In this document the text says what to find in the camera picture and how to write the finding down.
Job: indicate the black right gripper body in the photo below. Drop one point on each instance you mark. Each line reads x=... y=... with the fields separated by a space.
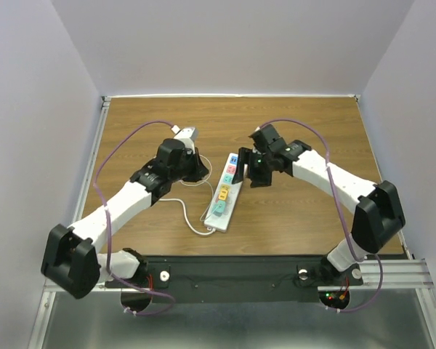
x=261 y=169

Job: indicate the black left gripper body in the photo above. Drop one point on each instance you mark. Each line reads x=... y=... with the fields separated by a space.
x=191 y=163

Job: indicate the yellow usb charger plug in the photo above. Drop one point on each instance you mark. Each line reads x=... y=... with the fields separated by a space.
x=223 y=192

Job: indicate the white power strip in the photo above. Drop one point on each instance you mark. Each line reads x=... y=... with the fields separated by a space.
x=221 y=223

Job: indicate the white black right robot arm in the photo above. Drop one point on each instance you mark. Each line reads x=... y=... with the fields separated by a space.
x=376 y=207

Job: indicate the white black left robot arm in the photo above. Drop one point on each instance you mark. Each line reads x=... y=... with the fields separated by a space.
x=72 y=257

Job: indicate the teal charger plug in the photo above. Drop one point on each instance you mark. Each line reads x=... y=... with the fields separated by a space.
x=219 y=208

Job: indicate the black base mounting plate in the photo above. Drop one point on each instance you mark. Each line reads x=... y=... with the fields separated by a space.
x=246 y=278

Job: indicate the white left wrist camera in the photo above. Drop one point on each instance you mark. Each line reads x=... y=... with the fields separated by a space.
x=187 y=135

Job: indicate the aluminium frame rail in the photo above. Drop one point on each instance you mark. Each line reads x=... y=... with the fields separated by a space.
x=291 y=217

